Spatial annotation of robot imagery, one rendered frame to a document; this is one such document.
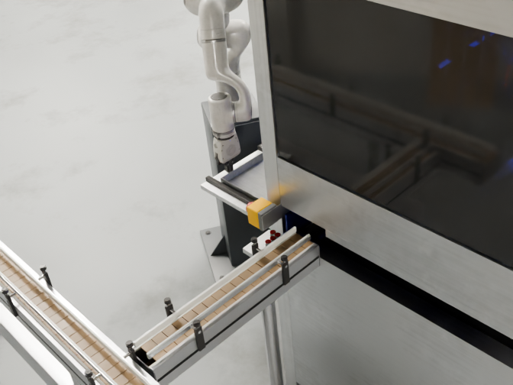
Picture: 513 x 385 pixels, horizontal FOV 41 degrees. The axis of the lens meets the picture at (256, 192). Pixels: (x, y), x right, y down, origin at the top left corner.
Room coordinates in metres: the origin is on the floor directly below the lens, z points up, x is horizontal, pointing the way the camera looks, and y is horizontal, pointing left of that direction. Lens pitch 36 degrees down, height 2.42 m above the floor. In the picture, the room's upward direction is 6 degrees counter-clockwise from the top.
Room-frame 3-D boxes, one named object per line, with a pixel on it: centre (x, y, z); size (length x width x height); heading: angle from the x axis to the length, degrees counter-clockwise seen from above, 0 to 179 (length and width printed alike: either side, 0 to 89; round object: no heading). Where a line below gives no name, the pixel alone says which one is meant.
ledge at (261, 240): (1.77, -0.03, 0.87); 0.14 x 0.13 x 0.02; 40
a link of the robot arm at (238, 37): (2.79, 0.04, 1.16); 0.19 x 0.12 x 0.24; 87
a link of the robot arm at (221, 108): (2.21, 0.09, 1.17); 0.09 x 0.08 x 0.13; 87
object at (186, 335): (1.52, 0.12, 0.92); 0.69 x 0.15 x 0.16; 130
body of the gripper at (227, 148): (2.21, 0.10, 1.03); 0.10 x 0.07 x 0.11; 130
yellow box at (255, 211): (1.81, -0.01, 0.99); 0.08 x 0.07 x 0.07; 40
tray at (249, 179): (2.12, -0.08, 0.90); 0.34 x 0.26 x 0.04; 41
